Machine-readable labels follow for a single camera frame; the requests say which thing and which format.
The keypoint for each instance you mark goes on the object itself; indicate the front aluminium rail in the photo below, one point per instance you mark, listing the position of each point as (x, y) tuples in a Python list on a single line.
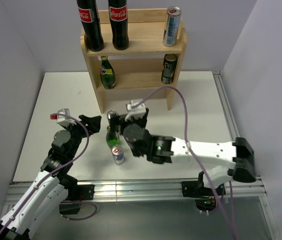
[(140, 190)]

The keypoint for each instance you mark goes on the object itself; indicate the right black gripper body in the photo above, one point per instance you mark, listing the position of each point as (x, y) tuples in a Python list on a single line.
[(142, 122)]

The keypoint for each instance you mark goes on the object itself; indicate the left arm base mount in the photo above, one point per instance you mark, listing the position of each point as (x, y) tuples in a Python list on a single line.
[(78, 193)]

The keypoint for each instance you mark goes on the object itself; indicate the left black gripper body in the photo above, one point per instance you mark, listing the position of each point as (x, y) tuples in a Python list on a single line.
[(78, 132)]

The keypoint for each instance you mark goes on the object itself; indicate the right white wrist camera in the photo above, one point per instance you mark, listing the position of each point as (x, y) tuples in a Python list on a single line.
[(135, 110)]

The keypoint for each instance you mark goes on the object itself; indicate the left cola bottle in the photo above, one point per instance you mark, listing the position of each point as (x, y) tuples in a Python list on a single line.
[(91, 24)]

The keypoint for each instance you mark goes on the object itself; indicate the right side aluminium rail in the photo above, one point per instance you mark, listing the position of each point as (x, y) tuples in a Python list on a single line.
[(230, 120)]

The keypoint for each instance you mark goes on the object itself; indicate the silver blue can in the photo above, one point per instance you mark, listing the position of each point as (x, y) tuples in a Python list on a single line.
[(118, 154), (172, 22)]

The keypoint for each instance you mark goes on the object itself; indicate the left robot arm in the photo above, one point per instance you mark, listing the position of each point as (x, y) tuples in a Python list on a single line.
[(52, 184)]

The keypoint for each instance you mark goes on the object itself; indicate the green glass bottle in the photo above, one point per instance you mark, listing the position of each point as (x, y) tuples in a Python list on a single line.
[(112, 136), (107, 73)]

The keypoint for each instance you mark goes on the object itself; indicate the cola bottle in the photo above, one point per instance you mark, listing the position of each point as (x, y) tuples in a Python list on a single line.
[(91, 24), (118, 16)]

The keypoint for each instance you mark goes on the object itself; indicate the aluminium rail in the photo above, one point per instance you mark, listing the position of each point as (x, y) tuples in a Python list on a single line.
[(140, 190), (230, 120)]

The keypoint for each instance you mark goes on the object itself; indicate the black yellow can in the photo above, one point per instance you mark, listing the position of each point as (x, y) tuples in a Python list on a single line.
[(112, 113), (169, 67)]

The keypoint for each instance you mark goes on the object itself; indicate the wooden shelf unit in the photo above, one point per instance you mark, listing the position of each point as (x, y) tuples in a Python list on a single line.
[(140, 65)]

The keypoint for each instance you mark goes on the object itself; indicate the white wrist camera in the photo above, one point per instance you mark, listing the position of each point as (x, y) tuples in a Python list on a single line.
[(62, 117), (135, 110)]

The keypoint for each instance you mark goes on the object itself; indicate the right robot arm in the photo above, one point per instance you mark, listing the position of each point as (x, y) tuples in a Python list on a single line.
[(232, 160)]

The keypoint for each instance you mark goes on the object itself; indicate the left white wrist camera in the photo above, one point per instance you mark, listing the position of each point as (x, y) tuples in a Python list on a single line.
[(62, 117)]

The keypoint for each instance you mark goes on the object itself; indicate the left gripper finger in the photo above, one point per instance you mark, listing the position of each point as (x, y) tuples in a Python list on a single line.
[(85, 119), (94, 124)]

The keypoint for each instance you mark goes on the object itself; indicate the right cola bottle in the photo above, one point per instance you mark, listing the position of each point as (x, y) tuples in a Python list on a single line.
[(118, 16)]

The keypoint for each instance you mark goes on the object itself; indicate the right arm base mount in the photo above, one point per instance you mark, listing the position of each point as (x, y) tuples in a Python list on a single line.
[(205, 200)]

